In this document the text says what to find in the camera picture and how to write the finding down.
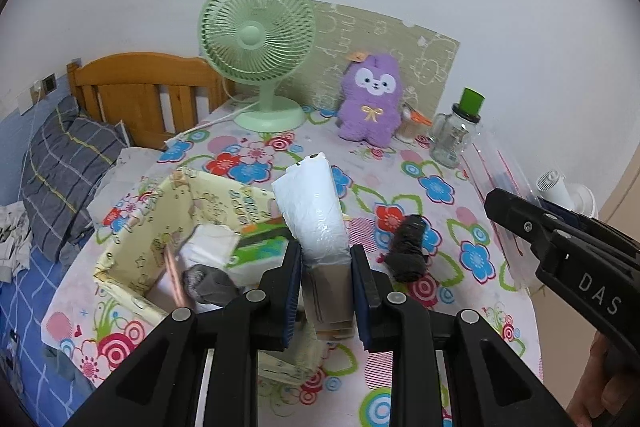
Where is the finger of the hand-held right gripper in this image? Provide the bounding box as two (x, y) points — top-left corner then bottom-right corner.
(484, 188), (558, 258)
(539, 198), (606, 233)

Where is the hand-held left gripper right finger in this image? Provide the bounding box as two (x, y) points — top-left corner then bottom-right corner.
(350, 244), (576, 427)

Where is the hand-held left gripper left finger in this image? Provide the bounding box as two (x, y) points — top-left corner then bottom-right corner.
(65, 242), (303, 427)

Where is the clear plastic zip bag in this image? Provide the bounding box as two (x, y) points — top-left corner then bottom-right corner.
(460, 132), (546, 293)

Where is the green tissue pack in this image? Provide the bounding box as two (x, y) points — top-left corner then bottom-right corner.
(227, 217), (296, 285)

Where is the grey sock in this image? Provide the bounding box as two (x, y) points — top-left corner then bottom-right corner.
(181, 264), (241, 308)

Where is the white plastic roll beige sleeve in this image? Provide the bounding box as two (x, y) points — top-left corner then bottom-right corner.
(271, 152), (357, 343)

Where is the white cloth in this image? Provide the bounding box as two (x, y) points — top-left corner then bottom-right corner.
(180, 224), (241, 269)

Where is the pink cloth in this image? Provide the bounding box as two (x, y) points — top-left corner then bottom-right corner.
(162, 247), (190, 308)

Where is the yellow printed fabric storage box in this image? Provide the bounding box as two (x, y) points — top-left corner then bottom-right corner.
(93, 167), (326, 388)

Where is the person's right hand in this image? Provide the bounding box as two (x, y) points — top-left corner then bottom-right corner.
(566, 332), (608, 427)

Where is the white floor fan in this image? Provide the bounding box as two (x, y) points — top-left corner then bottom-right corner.
(535, 171), (598, 222)

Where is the black plastic bag roll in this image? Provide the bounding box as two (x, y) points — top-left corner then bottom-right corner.
(384, 214), (428, 284)

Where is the glass jar mug green lid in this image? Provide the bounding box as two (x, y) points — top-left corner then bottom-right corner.
(429, 88), (486, 168)

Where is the cotton swab jar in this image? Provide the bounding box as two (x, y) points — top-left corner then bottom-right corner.
(397, 102), (433, 142)

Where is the purple plush toy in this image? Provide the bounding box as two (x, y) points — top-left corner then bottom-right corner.
(336, 52), (403, 144)

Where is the white quilt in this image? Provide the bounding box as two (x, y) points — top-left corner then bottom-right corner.
(87, 147), (166, 218)

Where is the green desk fan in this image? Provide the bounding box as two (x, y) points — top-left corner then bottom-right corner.
(198, 0), (317, 134)

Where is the grey plaid pillow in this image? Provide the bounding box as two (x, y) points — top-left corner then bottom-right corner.
(21, 97), (131, 260)

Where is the blue checked bed sheet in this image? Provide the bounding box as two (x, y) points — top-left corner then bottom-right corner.
(0, 97), (101, 408)

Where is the wooden bed headboard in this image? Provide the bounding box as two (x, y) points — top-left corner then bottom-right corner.
(66, 52), (238, 150)

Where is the white printed garment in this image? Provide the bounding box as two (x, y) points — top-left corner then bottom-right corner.
(0, 202), (33, 283)

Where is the green printed wall mat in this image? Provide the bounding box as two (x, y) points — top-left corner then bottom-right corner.
(302, 1), (461, 120)

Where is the white fan power cable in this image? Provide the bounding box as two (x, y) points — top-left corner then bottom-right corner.
(165, 99), (261, 148)

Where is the wall socket panel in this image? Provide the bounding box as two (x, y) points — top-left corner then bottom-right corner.
(17, 73), (58, 115)

